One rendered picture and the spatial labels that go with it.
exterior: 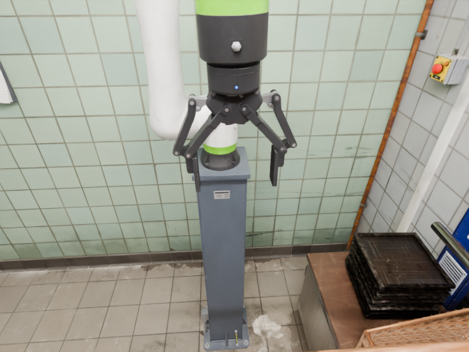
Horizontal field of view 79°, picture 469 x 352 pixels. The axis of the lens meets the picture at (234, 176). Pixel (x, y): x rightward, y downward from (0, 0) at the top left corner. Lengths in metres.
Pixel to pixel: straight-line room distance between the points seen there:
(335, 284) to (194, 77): 1.21
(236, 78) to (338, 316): 1.19
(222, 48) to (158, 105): 0.53
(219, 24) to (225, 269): 1.14
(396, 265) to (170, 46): 1.16
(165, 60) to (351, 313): 1.22
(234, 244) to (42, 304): 1.54
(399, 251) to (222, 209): 0.79
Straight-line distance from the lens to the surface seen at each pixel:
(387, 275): 1.33
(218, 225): 1.16
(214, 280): 1.43
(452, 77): 1.49
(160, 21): 0.79
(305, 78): 1.58
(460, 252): 0.97
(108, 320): 2.15
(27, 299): 2.49
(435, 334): 1.44
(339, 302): 1.46
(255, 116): 0.43
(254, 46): 0.38
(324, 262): 1.57
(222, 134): 0.95
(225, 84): 0.39
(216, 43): 0.38
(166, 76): 0.84
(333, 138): 1.77
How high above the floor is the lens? 1.76
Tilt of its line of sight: 34 degrees down
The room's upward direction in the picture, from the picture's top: straight up
